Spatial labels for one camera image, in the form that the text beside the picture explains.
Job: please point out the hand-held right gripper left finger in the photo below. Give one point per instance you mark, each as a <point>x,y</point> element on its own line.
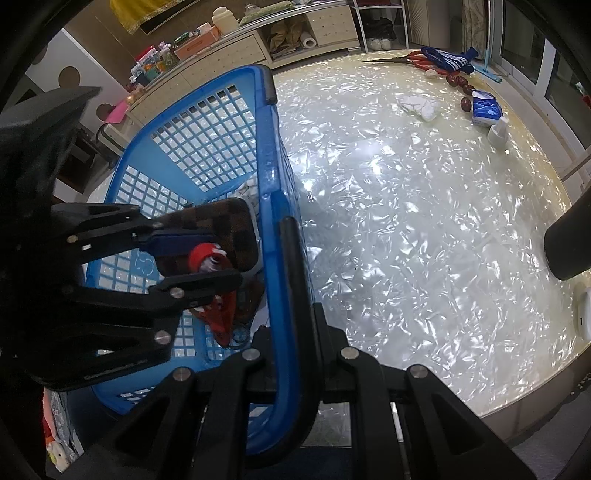
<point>258,353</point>

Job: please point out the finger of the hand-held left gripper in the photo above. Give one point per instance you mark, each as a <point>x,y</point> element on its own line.
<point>175,242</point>
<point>207,281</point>

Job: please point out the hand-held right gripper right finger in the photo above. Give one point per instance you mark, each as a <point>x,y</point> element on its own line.
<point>330,355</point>

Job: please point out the brown checkered wallet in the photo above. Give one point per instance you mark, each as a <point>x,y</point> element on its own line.
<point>221,221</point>

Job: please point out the blue plastic basket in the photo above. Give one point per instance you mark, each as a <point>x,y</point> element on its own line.
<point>281,207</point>

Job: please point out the beige suitcase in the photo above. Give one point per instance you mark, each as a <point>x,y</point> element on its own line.
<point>111,136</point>

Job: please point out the pink flat item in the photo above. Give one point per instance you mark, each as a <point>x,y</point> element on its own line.
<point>117,110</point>

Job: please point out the cluster of boxes and bottles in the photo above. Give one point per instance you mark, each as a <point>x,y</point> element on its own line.
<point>154,64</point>

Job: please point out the yellow cloth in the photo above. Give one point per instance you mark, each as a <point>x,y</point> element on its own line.
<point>138,11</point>

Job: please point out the orange tissue box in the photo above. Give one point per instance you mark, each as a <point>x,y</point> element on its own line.
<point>196,42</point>

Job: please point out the cream TV cabinet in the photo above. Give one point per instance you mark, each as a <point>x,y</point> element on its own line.
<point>231,50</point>

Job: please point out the cream lidded jar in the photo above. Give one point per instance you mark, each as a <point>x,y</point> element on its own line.
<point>225,21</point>

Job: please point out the brown paper bags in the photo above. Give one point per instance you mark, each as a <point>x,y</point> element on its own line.
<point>284,37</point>

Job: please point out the paper towel roll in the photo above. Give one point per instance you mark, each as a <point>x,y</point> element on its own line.
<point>309,43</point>

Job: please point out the green cushion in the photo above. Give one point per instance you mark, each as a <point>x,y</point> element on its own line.
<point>265,14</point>

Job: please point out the white round device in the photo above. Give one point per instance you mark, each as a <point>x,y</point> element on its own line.
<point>584,314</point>

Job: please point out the crumpled white tissue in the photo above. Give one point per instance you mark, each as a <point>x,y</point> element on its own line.
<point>420,107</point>

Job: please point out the black cylindrical bottle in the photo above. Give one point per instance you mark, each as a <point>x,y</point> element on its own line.
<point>570,240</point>

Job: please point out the small white cup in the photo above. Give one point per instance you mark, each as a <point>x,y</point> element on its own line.
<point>498,131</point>

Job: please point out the pair of white shoes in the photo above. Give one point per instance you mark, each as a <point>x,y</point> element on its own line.
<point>378,44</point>

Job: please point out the blue tissue pack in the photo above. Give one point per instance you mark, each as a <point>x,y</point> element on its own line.
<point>485,108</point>

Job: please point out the white metal rack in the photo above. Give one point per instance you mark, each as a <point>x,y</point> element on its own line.
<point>378,18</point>

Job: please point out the small white scrap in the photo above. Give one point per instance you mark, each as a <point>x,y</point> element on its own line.
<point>431,70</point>

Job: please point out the blue knitted cloth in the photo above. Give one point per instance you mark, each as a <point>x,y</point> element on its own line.
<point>450,60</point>

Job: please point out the light blue squeegee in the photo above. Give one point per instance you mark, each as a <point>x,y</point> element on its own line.
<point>489,69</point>

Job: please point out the white standing air conditioner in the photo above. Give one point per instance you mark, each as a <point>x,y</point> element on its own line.
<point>436,23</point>

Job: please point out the patterned curtain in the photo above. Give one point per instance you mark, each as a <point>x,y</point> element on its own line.
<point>475,23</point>

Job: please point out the glass sliding door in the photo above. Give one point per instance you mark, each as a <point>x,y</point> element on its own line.
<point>540,55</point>

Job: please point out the wooden frame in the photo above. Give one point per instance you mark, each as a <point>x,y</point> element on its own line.
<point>577,168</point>

